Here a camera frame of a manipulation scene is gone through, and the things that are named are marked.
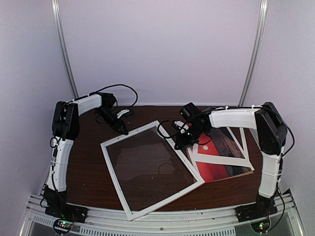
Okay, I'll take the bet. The white picture frame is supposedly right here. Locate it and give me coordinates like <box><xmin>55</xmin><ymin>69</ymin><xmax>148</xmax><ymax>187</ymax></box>
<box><xmin>100</xmin><ymin>120</ymin><xmax>205</xmax><ymax>221</ymax></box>

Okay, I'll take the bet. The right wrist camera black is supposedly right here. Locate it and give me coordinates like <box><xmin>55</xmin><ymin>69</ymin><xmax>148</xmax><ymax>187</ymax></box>
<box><xmin>179</xmin><ymin>102</ymin><xmax>201</xmax><ymax>120</ymax></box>

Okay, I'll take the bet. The clear acrylic sheet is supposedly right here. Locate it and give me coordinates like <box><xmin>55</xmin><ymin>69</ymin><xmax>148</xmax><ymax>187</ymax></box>
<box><xmin>106</xmin><ymin>125</ymin><xmax>196</xmax><ymax>212</ymax></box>

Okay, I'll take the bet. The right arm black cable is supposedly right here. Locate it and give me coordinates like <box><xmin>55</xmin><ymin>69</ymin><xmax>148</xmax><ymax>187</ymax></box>
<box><xmin>157</xmin><ymin>119</ymin><xmax>183</xmax><ymax>140</ymax></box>

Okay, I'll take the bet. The red and dark photo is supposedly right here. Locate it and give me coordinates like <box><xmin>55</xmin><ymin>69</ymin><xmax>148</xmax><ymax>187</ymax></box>
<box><xmin>187</xmin><ymin>126</ymin><xmax>254</xmax><ymax>184</ymax></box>

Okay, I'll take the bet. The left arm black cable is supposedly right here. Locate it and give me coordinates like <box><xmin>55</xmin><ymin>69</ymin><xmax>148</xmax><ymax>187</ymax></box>
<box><xmin>90</xmin><ymin>84</ymin><xmax>138</xmax><ymax>109</ymax></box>

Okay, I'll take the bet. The right controller board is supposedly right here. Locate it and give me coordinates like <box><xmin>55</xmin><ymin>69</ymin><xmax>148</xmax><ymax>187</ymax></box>
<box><xmin>250</xmin><ymin>219</ymin><xmax>271</xmax><ymax>234</ymax></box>

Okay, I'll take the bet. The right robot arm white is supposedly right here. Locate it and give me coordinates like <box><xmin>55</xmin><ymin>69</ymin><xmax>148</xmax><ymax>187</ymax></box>
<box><xmin>171</xmin><ymin>102</ymin><xmax>289</xmax><ymax>217</ymax></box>

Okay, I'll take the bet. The controller board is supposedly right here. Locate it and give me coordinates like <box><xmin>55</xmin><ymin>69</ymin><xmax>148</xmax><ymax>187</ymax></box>
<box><xmin>250</xmin><ymin>219</ymin><xmax>271</xmax><ymax>234</ymax></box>
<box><xmin>53</xmin><ymin>219</ymin><xmax>74</xmax><ymax>235</ymax></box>

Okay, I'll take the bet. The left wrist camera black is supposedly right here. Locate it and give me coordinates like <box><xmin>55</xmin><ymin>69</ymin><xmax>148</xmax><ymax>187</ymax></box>
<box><xmin>100</xmin><ymin>93</ymin><xmax>117</xmax><ymax>109</ymax></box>

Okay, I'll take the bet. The left controller board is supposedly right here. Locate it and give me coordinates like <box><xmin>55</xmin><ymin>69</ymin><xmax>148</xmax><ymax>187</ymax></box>
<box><xmin>53</xmin><ymin>219</ymin><xmax>74</xmax><ymax>235</ymax></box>

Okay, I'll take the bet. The white mat board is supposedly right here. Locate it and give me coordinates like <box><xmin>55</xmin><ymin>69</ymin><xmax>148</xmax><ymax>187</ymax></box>
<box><xmin>187</xmin><ymin>127</ymin><xmax>254</xmax><ymax>171</ymax></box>

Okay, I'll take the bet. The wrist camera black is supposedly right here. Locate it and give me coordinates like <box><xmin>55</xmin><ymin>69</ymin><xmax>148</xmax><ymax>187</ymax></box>
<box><xmin>179</xmin><ymin>102</ymin><xmax>201</xmax><ymax>120</ymax></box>
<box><xmin>100</xmin><ymin>93</ymin><xmax>117</xmax><ymax>109</ymax></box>

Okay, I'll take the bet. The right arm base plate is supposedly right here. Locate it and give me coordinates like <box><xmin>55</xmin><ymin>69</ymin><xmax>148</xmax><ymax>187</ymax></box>
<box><xmin>235</xmin><ymin>195</ymin><xmax>278</xmax><ymax>222</ymax></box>

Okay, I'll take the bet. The aluminium corner post right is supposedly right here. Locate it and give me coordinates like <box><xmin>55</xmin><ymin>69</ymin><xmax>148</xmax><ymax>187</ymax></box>
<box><xmin>238</xmin><ymin>0</ymin><xmax>268</xmax><ymax>107</ymax></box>

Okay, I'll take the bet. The aluminium front rail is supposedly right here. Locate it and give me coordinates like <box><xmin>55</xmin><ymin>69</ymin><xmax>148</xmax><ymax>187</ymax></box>
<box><xmin>18</xmin><ymin>191</ymin><xmax>300</xmax><ymax>236</ymax></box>

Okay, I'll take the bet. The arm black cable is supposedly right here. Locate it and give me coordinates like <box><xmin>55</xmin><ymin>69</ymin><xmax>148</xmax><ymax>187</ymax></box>
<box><xmin>157</xmin><ymin>119</ymin><xmax>183</xmax><ymax>140</ymax></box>
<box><xmin>90</xmin><ymin>84</ymin><xmax>138</xmax><ymax>109</ymax></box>

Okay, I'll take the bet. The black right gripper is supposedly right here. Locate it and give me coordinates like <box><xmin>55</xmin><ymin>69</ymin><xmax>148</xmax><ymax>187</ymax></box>
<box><xmin>175</xmin><ymin>123</ymin><xmax>207</xmax><ymax>149</ymax></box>

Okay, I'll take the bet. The brown backing board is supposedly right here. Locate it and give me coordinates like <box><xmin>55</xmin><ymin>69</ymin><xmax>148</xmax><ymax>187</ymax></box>
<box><xmin>187</xmin><ymin>126</ymin><xmax>254</xmax><ymax>184</ymax></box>

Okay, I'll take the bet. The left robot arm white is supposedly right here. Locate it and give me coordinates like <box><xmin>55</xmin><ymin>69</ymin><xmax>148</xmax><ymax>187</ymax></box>
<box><xmin>47</xmin><ymin>93</ymin><xmax>132</xmax><ymax>192</ymax></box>

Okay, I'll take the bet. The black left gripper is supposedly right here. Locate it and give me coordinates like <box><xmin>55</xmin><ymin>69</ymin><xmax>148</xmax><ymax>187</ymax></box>
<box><xmin>96</xmin><ymin>107</ymin><xmax>129</xmax><ymax>135</ymax></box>

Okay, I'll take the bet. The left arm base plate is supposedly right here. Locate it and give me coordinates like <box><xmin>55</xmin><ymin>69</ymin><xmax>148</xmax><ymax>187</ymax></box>
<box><xmin>40</xmin><ymin>186</ymin><xmax>89</xmax><ymax>224</ymax></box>

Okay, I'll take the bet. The aluminium corner post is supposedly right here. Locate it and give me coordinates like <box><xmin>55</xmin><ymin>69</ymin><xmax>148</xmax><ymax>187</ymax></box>
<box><xmin>51</xmin><ymin>0</ymin><xmax>79</xmax><ymax>98</ymax></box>
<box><xmin>238</xmin><ymin>0</ymin><xmax>268</xmax><ymax>107</ymax></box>

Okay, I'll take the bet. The aluminium corner post left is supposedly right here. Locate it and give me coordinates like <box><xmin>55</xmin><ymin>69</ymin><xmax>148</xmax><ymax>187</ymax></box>
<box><xmin>51</xmin><ymin>0</ymin><xmax>79</xmax><ymax>98</ymax></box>

